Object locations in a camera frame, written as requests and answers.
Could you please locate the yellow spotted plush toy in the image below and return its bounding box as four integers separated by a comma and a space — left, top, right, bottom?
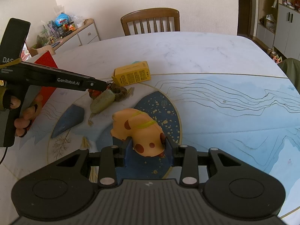
110, 108, 166, 157

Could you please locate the pale green pouch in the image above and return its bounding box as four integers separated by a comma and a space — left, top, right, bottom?
90, 89, 116, 114

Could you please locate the brown braided ring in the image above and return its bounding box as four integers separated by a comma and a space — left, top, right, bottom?
109, 83, 128, 103

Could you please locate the orange fish plush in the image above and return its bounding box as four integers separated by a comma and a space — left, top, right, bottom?
88, 89, 102, 100

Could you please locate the yellow cardboard box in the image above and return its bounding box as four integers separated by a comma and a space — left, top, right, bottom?
111, 61, 151, 86

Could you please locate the person's left hand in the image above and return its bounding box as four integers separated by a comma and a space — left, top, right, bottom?
9, 93, 44, 138

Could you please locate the red white snack bag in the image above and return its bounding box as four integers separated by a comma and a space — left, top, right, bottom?
20, 43, 32, 61

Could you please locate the red white cardboard box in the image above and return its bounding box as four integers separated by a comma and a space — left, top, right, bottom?
27, 51, 58, 130

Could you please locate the blue round toy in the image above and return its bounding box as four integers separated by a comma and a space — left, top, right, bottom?
55, 13, 70, 27

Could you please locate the wooden white sideboard cabinet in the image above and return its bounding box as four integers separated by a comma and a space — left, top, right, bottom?
29, 18, 101, 57

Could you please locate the blue patterned table mat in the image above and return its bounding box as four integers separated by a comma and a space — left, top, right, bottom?
0, 72, 300, 218

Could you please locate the green jacket on chair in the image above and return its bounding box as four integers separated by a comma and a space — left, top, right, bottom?
278, 58, 300, 93

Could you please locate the wooden dining chair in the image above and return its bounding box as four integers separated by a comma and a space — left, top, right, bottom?
121, 8, 181, 36

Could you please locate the dark wooden door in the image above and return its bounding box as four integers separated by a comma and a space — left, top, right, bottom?
237, 0, 252, 38

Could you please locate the grey wall cabinet unit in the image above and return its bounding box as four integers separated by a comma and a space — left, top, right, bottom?
255, 0, 299, 59

